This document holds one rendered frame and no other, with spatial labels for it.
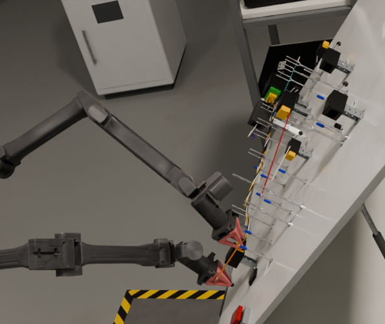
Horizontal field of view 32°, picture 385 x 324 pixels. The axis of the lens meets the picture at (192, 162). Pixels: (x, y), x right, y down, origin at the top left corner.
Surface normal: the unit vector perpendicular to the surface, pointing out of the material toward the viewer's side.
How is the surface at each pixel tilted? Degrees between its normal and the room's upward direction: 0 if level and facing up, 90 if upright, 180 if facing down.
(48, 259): 66
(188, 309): 0
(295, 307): 0
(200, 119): 0
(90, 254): 74
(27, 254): 44
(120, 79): 90
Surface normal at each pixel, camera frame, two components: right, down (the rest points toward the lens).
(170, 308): -0.25, -0.80
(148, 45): -0.14, 0.60
